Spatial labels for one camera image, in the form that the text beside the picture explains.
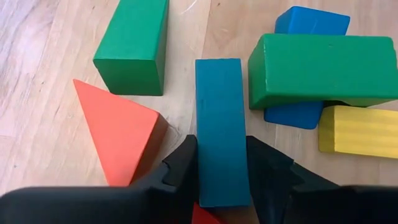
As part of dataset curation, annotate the blue wedge wooden block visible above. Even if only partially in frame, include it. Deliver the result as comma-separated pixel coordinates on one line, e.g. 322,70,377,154
263,5,351,131

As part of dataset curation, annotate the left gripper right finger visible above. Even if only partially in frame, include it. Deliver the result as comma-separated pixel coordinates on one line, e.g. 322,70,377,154
246,135,398,224

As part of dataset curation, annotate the orange triangular wooden block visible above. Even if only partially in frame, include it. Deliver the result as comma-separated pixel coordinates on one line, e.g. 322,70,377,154
73,78,170,188

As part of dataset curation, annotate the red rectangular block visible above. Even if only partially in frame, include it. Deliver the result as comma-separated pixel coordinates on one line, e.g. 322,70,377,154
192,201,223,224

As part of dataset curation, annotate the yellow long wooden block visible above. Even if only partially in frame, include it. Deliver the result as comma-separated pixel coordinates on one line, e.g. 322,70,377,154
318,105,398,160

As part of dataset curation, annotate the green thick wooden block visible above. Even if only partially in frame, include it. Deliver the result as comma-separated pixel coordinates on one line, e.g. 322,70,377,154
93,0,170,96
248,33,398,110

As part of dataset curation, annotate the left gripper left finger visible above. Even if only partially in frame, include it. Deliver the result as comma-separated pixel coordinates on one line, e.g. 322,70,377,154
0,134,200,224

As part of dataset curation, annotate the teal wooden block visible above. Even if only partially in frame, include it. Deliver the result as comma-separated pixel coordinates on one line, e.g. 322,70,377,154
195,58,252,208

